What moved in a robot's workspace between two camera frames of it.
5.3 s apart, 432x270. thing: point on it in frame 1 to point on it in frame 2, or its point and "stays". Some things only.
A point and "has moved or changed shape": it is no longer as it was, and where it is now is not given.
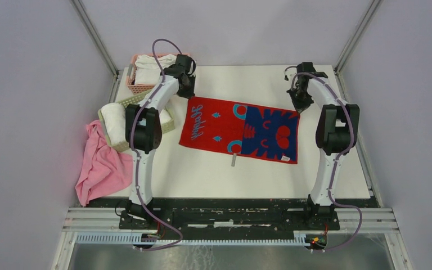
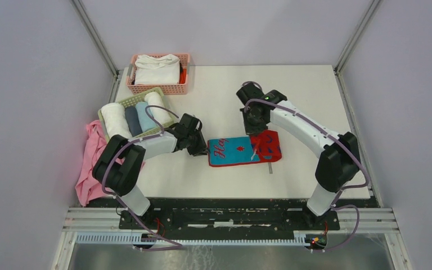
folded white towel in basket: (148, 71) stays
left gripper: (189, 94) to (201, 149)
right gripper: (300, 107) to (249, 128)
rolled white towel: (114, 116) stays
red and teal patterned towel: (246, 129) has moved or changed shape
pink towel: (106, 170) stays
